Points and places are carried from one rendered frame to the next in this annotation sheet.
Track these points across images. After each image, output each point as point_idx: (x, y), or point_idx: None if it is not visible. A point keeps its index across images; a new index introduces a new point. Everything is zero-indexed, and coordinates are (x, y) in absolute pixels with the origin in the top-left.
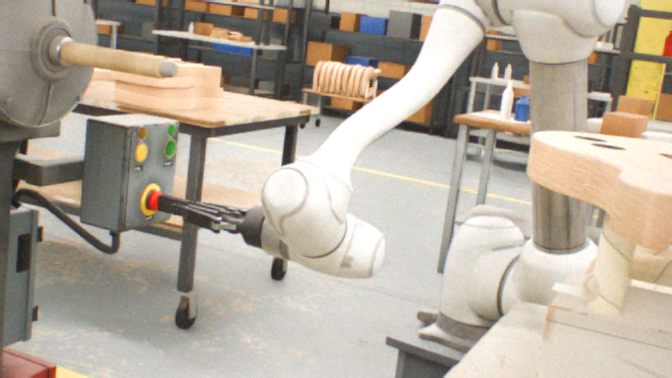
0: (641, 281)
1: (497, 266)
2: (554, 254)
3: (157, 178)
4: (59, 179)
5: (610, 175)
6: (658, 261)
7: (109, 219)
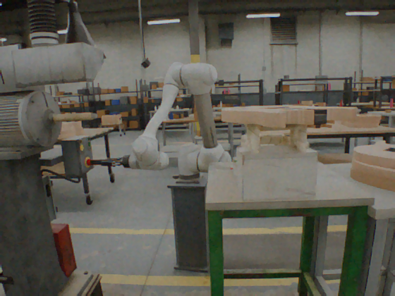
0: None
1: (194, 156)
2: (211, 149)
3: (87, 155)
4: (56, 162)
5: (255, 113)
6: None
7: (76, 171)
